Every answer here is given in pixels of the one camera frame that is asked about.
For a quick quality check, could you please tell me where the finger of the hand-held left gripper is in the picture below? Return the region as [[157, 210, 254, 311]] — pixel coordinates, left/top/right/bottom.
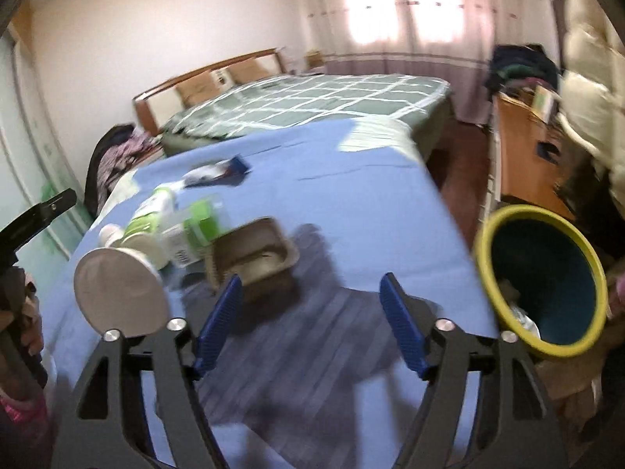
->
[[0, 322, 50, 389], [0, 188, 79, 265]]

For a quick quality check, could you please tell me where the clothes pile on nightstand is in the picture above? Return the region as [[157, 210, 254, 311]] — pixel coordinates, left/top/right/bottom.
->
[[85, 124, 138, 218]]

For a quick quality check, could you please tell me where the pile of dark clothes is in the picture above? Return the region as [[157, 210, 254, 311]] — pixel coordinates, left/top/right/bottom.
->
[[488, 44, 562, 93]]

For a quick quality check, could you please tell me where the wooden cabinet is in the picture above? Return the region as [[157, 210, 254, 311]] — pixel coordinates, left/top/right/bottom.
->
[[491, 93, 577, 220]]

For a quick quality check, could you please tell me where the black small object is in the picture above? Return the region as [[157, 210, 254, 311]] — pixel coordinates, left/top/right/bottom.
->
[[534, 141, 562, 162]]

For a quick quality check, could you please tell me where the white nightstand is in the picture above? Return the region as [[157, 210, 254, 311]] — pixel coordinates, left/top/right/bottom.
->
[[98, 176, 140, 216]]

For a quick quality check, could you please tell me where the blue star print blanket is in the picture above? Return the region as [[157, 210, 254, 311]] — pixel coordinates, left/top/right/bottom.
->
[[41, 116, 501, 469]]

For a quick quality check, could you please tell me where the clear bottle green label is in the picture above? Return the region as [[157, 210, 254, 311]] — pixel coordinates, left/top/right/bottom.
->
[[159, 195, 230, 267]]

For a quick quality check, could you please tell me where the cream down jacket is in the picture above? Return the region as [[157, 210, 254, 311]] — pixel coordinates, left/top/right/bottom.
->
[[557, 5, 625, 191]]

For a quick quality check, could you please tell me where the patterned purple garment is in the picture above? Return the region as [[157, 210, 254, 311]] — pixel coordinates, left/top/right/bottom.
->
[[98, 132, 162, 191]]

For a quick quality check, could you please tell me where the small white bottle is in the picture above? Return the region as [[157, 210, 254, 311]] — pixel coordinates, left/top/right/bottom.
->
[[98, 224, 125, 247]]

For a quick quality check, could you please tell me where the wooden bed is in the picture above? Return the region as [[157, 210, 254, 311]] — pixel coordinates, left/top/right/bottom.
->
[[132, 48, 452, 157]]

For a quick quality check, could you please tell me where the green plaid duvet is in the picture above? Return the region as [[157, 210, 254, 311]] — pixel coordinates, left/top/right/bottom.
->
[[161, 73, 451, 142]]

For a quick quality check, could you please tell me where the glass sliding wardrobe door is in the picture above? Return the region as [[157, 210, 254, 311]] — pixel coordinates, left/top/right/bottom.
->
[[0, 10, 93, 274]]

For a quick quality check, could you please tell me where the blue white packet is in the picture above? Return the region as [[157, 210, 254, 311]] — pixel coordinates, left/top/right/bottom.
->
[[182, 155, 252, 189]]

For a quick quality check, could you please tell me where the green white bottle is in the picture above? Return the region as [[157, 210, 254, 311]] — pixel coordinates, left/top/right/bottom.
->
[[122, 186, 177, 250]]

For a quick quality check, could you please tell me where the brown pillow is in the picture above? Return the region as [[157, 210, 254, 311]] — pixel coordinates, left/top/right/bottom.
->
[[176, 78, 218, 106], [229, 61, 271, 84]]

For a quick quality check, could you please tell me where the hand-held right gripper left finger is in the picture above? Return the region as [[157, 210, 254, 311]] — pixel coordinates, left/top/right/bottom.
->
[[51, 274, 245, 469]]

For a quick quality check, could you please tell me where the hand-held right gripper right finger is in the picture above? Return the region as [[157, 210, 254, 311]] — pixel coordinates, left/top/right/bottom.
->
[[379, 272, 570, 469]]

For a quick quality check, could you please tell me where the white lidded cup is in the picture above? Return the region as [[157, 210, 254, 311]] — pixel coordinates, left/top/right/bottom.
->
[[73, 247, 169, 338]]

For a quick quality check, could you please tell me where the yellow rimmed dark bin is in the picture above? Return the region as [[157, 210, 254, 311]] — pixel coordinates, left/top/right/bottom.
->
[[473, 204, 611, 360]]

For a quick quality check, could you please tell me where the pink white curtain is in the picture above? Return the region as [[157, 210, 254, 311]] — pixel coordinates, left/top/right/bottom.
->
[[288, 0, 543, 123]]

